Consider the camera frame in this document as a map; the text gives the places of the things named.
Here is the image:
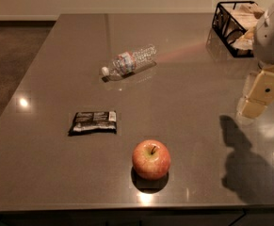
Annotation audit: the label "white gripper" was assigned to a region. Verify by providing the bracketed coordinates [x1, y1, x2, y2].
[237, 1, 274, 119]

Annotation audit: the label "clear plastic water bottle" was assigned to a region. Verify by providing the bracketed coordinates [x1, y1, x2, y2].
[101, 44, 156, 77]

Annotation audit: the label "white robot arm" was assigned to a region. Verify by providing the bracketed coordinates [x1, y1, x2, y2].
[237, 2, 274, 119]

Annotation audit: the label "black rxbar chocolate wrapper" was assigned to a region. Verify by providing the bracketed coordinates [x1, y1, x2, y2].
[69, 111, 117, 136]

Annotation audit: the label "napkins in basket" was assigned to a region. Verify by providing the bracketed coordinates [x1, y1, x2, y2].
[225, 3, 266, 52]

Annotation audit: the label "red yellow apple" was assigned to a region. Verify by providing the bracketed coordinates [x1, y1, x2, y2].
[132, 139, 170, 181]

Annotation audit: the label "black wire basket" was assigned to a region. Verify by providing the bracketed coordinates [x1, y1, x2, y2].
[212, 1, 256, 57]

